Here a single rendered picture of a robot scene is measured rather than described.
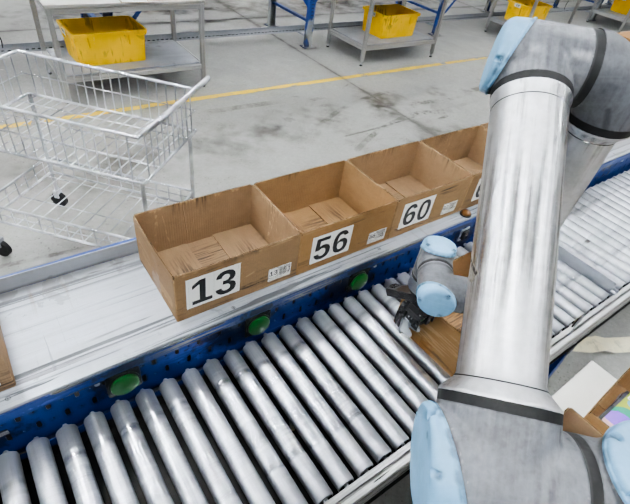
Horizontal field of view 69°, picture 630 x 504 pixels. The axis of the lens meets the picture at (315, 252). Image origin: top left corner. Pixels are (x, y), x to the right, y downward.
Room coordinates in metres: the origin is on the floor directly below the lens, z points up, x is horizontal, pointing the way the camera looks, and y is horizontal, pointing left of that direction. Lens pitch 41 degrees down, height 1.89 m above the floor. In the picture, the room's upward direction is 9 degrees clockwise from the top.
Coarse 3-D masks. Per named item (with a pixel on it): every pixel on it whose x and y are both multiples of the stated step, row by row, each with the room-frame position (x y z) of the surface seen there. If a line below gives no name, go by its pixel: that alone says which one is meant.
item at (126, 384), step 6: (120, 378) 0.62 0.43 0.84; (126, 378) 0.62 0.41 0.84; (132, 378) 0.63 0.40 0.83; (138, 378) 0.64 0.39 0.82; (114, 384) 0.60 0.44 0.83; (120, 384) 0.61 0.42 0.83; (126, 384) 0.62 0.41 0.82; (132, 384) 0.63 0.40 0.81; (114, 390) 0.60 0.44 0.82; (120, 390) 0.61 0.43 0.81; (126, 390) 0.62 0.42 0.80; (132, 390) 0.63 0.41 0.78
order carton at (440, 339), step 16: (464, 256) 1.24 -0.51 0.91; (464, 272) 1.28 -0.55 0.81; (400, 304) 1.04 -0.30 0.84; (448, 320) 1.09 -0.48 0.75; (416, 336) 0.97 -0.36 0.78; (432, 336) 0.94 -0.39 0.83; (448, 336) 0.90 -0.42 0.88; (432, 352) 0.92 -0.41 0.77; (448, 352) 0.89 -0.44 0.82; (448, 368) 0.87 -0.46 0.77
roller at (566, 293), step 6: (558, 282) 1.39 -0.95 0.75; (558, 288) 1.36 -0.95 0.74; (564, 288) 1.36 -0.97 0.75; (564, 294) 1.34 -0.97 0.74; (570, 294) 1.33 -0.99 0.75; (570, 300) 1.31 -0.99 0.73; (576, 300) 1.31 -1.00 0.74; (582, 300) 1.31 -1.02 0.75; (576, 306) 1.29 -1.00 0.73; (582, 306) 1.28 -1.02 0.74; (588, 306) 1.28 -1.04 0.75; (588, 312) 1.27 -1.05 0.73
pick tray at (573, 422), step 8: (568, 408) 0.74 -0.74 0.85; (568, 416) 0.74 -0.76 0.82; (576, 416) 0.73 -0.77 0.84; (568, 424) 0.73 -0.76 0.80; (576, 424) 0.72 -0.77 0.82; (584, 424) 0.71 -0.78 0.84; (576, 432) 0.71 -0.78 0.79; (584, 432) 0.70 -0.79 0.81; (592, 432) 0.69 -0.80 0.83; (600, 432) 0.69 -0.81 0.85
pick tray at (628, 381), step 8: (624, 376) 0.93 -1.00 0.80; (616, 384) 0.93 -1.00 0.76; (624, 384) 0.92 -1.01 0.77; (608, 392) 0.82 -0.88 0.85; (616, 392) 0.90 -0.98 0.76; (600, 400) 0.79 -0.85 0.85; (608, 400) 0.86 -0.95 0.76; (592, 408) 0.76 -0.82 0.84; (600, 408) 0.83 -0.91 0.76; (584, 416) 0.77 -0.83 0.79; (592, 416) 0.74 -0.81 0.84; (592, 424) 0.73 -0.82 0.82; (600, 424) 0.72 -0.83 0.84
